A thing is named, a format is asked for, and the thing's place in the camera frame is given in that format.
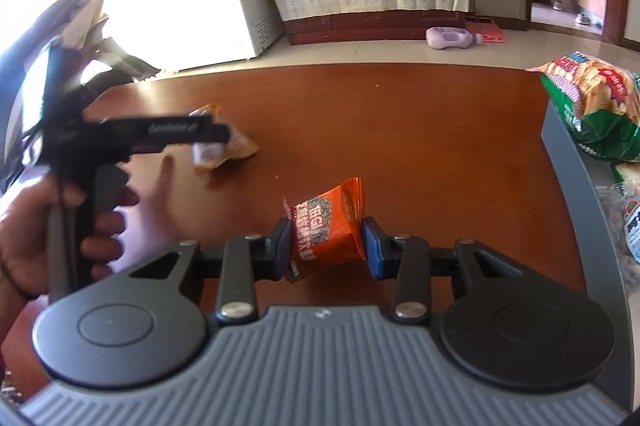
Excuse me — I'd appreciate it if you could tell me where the small orange snack packet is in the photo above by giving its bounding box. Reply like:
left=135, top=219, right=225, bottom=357
left=283, top=178, right=367, bottom=283

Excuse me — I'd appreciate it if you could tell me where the clear peanut snack packet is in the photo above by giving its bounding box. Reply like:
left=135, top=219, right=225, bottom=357
left=190, top=104, right=260, bottom=175

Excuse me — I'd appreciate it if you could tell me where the green chips bag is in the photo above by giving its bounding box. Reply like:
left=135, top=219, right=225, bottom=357
left=531, top=51, right=639, bottom=163
left=597, top=163, right=639, bottom=294

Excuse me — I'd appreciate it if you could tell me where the person's left hand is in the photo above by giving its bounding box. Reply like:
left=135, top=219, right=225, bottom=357
left=1, top=175, right=126, bottom=338

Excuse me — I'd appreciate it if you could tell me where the stack of papers and folders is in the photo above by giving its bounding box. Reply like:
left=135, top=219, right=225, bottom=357
left=1, top=0, right=160, bottom=192

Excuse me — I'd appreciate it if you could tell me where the dark blue shallow box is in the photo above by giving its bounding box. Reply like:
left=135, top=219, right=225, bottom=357
left=541, top=104, right=639, bottom=411

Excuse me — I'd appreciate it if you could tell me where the white chest freezer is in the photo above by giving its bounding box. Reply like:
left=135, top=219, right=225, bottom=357
left=105, top=0, right=284, bottom=71

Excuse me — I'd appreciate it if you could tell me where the purple detergent bottle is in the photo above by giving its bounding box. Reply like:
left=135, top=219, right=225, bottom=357
left=425, top=27, right=483, bottom=50

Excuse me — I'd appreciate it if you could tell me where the pink floor scale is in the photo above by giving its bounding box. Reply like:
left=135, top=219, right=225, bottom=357
left=465, top=19, right=506, bottom=43

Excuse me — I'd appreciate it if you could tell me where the white shoe in doorway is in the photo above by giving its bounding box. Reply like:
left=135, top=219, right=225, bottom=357
left=575, top=12, right=591, bottom=26

